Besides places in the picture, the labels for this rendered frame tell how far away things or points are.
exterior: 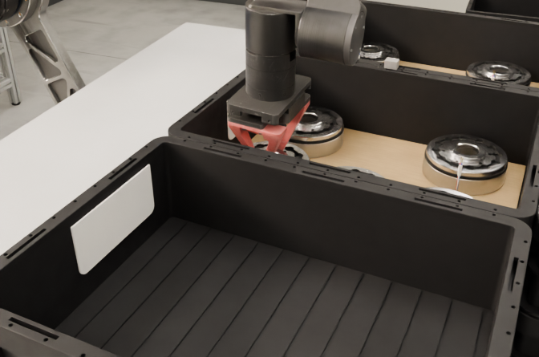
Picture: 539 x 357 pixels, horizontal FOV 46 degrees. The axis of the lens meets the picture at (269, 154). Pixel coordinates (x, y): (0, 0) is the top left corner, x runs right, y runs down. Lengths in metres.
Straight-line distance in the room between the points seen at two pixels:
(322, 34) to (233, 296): 0.28
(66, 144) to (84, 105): 0.17
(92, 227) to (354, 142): 0.42
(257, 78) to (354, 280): 0.24
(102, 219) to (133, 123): 0.64
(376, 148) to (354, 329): 0.35
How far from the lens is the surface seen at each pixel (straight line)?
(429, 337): 0.62
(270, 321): 0.62
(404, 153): 0.89
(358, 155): 0.88
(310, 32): 0.66
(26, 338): 0.50
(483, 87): 0.87
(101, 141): 1.21
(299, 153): 0.81
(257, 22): 0.67
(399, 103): 0.90
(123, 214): 0.67
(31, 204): 1.06
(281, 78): 0.70
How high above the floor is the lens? 1.27
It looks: 30 degrees down
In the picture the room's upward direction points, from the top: straight up
